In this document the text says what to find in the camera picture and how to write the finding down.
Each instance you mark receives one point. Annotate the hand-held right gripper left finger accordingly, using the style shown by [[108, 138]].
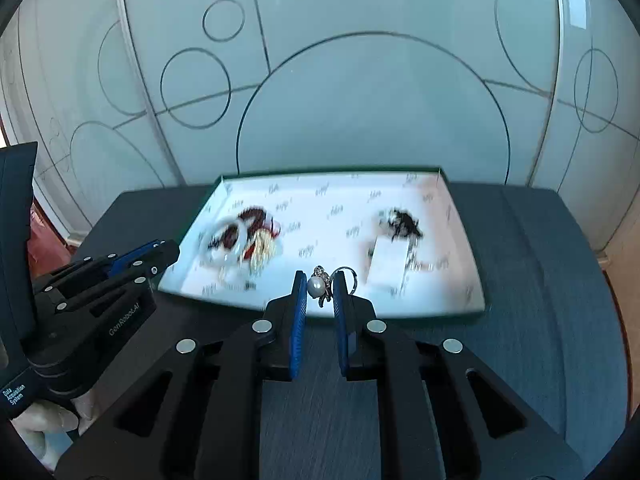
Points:
[[297, 330]]

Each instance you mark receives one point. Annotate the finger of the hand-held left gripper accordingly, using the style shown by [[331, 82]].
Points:
[[130, 257], [120, 286]]

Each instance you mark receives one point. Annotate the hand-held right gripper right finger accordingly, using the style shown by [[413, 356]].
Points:
[[342, 332]]

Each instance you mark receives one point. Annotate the white jade bangle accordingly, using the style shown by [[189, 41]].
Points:
[[212, 256]]

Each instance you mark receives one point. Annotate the green tray with white lining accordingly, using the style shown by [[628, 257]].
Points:
[[325, 210]]

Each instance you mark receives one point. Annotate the person's left hand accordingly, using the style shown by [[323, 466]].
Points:
[[45, 430]]

